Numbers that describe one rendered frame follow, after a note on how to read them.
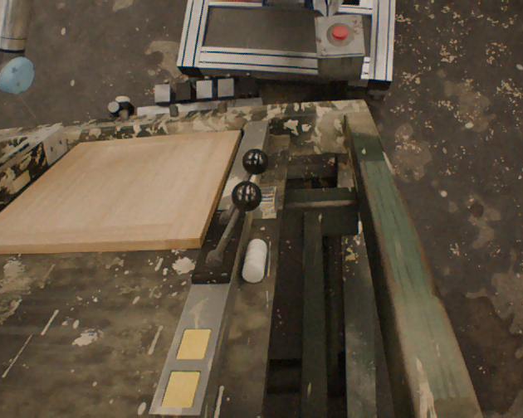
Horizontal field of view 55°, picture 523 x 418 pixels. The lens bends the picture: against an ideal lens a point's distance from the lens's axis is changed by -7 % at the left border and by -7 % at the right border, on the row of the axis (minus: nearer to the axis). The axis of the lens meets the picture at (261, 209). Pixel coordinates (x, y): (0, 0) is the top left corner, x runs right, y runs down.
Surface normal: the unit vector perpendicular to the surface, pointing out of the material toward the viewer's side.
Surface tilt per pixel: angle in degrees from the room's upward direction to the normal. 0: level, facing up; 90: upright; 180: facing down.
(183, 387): 57
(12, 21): 52
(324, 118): 33
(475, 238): 0
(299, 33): 0
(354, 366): 0
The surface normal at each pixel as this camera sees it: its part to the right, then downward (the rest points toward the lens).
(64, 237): -0.09, -0.90
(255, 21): -0.11, -0.14
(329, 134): -0.07, 0.43
